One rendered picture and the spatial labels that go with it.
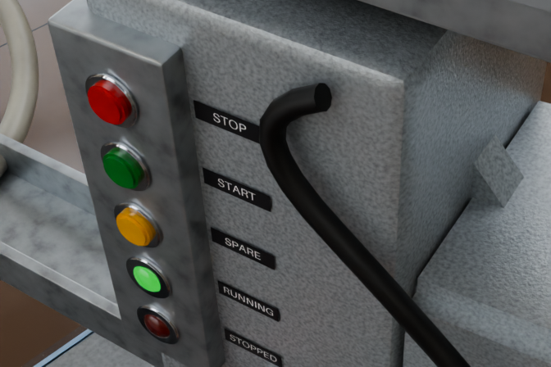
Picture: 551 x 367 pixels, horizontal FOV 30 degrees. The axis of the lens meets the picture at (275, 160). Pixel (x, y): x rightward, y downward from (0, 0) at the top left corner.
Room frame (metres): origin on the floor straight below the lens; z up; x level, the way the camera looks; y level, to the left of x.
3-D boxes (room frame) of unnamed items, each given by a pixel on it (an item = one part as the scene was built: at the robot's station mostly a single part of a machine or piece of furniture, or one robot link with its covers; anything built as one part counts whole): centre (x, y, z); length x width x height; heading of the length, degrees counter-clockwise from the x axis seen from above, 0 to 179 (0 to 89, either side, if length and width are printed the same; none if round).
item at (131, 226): (0.43, 0.09, 1.40); 0.03 x 0.01 x 0.03; 55
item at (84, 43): (0.44, 0.08, 1.40); 0.08 x 0.03 x 0.28; 55
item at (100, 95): (0.43, 0.09, 1.50); 0.03 x 0.01 x 0.03; 55
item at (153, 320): (0.43, 0.09, 1.30); 0.02 x 0.01 x 0.02; 55
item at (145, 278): (0.43, 0.09, 1.35); 0.02 x 0.01 x 0.02; 55
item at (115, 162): (0.43, 0.09, 1.45); 0.03 x 0.01 x 0.03; 55
